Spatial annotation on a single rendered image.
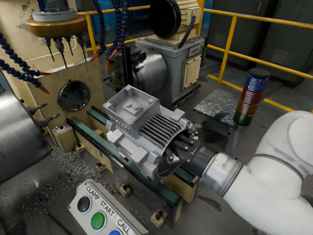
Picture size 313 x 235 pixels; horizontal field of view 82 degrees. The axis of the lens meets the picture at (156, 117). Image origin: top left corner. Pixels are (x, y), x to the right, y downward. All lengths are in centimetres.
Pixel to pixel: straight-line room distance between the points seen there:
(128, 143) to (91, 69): 49
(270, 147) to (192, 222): 37
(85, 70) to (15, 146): 43
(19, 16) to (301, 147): 94
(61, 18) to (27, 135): 36
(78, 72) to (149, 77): 31
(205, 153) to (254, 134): 65
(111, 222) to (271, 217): 29
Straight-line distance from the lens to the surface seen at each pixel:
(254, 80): 62
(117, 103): 54
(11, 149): 64
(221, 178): 42
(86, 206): 44
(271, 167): 44
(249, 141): 101
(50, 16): 68
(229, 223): 73
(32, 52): 93
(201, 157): 43
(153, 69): 86
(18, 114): 64
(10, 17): 90
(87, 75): 90
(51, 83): 84
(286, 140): 45
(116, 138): 52
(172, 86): 100
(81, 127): 86
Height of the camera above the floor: 145
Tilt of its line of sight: 38 degrees down
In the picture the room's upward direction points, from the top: straight up
